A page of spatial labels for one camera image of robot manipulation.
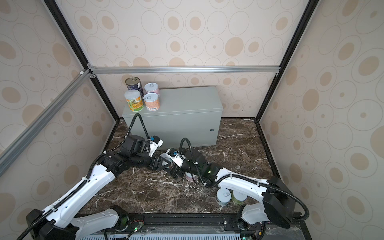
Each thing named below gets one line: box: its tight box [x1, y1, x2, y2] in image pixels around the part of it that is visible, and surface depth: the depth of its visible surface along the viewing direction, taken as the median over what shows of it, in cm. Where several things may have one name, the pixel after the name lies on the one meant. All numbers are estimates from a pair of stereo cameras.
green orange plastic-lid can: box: [124, 89, 144, 112], surface depth 74 cm
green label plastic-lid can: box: [229, 188, 248, 206], surface depth 79 cm
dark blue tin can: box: [125, 76, 145, 103], surface depth 77 cm
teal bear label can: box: [216, 187, 232, 206], surface depth 79 cm
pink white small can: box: [144, 82, 160, 97], surface depth 82 cm
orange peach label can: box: [143, 92, 161, 112], surface depth 76 cm
